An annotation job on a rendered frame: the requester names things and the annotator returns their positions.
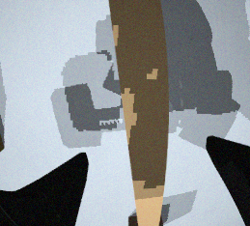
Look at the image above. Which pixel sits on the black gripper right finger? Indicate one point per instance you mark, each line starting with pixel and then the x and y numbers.
pixel 232 162

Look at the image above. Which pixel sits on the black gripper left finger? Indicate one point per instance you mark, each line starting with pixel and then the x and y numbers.
pixel 52 200

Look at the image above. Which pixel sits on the brown wooden post with two pegs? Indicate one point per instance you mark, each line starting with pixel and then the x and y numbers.
pixel 132 221

